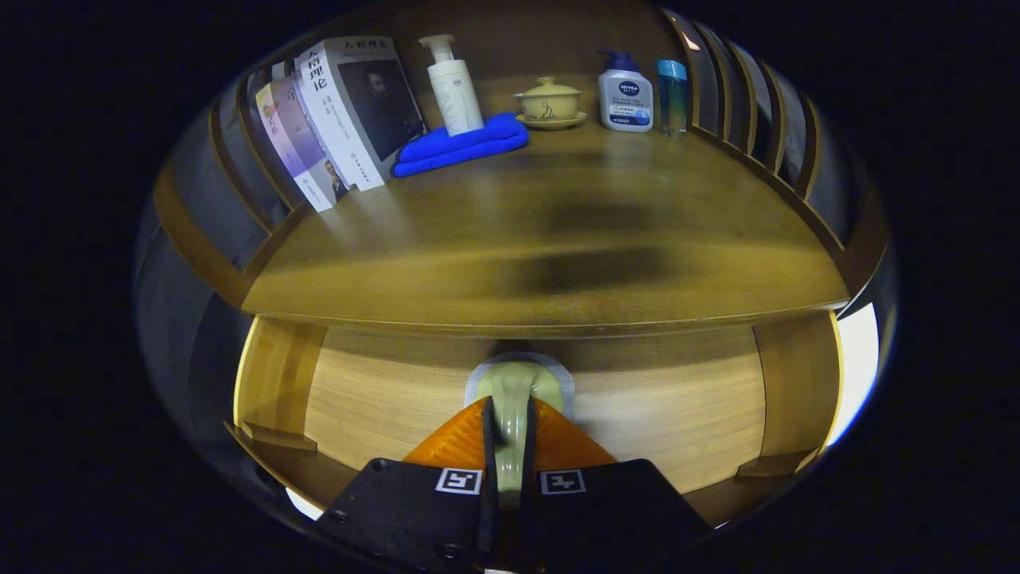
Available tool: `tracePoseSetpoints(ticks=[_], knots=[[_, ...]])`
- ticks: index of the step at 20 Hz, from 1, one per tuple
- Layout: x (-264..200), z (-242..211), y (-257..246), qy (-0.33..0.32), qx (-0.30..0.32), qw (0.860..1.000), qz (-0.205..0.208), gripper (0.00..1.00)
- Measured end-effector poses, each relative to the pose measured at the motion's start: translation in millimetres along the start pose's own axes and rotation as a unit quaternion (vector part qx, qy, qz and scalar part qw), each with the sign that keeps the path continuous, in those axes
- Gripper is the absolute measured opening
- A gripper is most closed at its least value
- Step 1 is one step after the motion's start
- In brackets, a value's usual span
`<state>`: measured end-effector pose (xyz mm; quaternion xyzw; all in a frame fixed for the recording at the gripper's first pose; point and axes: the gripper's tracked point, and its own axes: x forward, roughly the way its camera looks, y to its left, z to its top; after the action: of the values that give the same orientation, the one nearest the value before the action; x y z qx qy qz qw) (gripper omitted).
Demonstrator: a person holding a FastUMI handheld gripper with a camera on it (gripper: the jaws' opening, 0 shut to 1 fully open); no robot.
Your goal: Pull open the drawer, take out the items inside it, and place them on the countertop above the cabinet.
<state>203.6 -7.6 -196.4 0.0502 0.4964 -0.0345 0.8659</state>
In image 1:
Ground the green-handled scrub brush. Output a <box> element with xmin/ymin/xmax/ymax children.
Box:
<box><xmin>465</xmin><ymin>352</ymin><xmax>576</xmax><ymax>511</ymax></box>

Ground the wooden countertop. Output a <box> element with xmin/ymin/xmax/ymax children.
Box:
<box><xmin>239</xmin><ymin>120</ymin><xmax>850</xmax><ymax>337</ymax></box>

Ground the teal bottle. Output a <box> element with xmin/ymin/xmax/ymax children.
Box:
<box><xmin>656</xmin><ymin>59</ymin><xmax>689</xmax><ymax>135</ymax></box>

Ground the white blue-capped lotion bottle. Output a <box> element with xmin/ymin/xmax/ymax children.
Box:
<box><xmin>598</xmin><ymin>51</ymin><xmax>654</xmax><ymax>133</ymax></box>

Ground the wooden drawer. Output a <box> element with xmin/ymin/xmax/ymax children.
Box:
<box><xmin>227</xmin><ymin>311</ymin><xmax>845</xmax><ymax>529</ymax></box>

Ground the black backdrop cloth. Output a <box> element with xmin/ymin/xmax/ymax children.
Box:
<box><xmin>131</xmin><ymin>16</ymin><xmax>897</xmax><ymax>479</ymax></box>

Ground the blue folded cloth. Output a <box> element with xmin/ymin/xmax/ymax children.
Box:
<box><xmin>392</xmin><ymin>112</ymin><xmax>530</xmax><ymax>179</ymax></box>

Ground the thick white portrait book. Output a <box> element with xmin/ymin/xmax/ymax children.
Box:
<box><xmin>293</xmin><ymin>35</ymin><xmax>427</xmax><ymax>192</ymax></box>

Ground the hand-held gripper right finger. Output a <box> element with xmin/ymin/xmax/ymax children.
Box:
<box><xmin>522</xmin><ymin>396</ymin><xmax>714</xmax><ymax>573</ymax></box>

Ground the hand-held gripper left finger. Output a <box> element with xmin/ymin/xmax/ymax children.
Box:
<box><xmin>315</xmin><ymin>396</ymin><xmax>511</xmax><ymax>574</ymax></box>

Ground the white pump bottle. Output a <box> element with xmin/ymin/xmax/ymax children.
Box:
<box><xmin>419</xmin><ymin>34</ymin><xmax>485</xmax><ymax>137</ymax></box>

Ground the thin white book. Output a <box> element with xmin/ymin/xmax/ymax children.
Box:
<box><xmin>271</xmin><ymin>62</ymin><xmax>351</xmax><ymax>204</ymax></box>

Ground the beige lidded teacup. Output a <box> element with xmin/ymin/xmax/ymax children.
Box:
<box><xmin>513</xmin><ymin>77</ymin><xmax>589</xmax><ymax>130</ymax></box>

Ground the white flat panel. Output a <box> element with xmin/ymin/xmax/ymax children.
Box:
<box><xmin>829</xmin><ymin>303</ymin><xmax>880</xmax><ymax>447</ymax></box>

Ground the purple book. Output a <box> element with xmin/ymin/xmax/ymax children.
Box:
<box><xmin>255</xmin><ymin>80</ymin><xmax>334</xmax><ymax>214</ymax></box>

